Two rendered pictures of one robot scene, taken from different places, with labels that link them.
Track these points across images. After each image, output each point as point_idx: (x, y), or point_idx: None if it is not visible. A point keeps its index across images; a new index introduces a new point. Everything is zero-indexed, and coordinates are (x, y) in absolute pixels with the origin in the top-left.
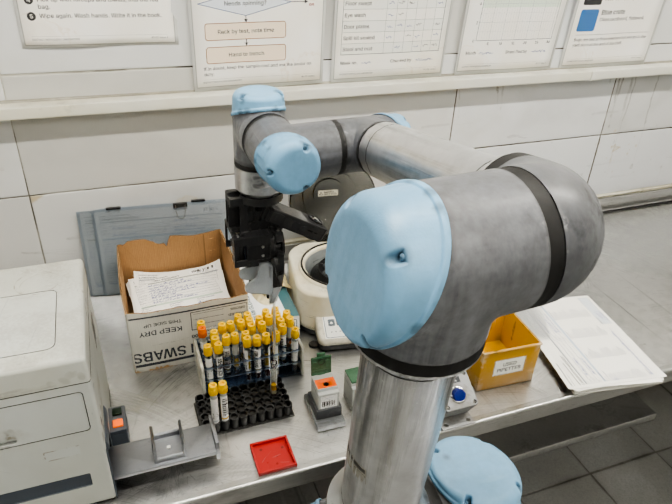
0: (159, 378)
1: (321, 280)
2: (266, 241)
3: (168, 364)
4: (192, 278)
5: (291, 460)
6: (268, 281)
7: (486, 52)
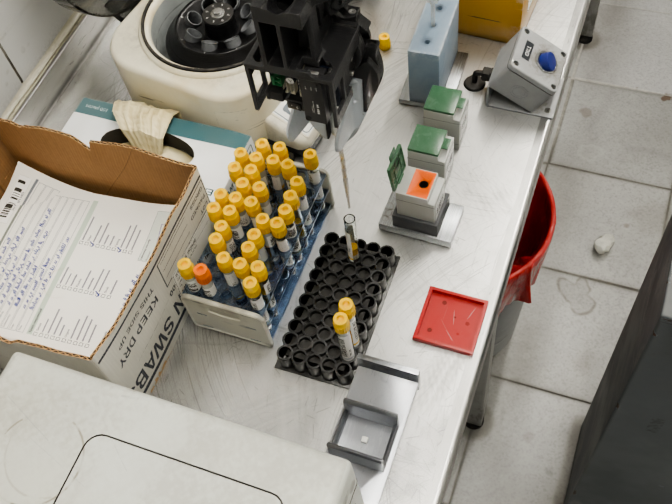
0: (181, 387)
1: (217, 63)
2: (355, 43)
3: (164, 360)
4: (21, 224)
5: (474, 304)
6: (353, 108)
7: None
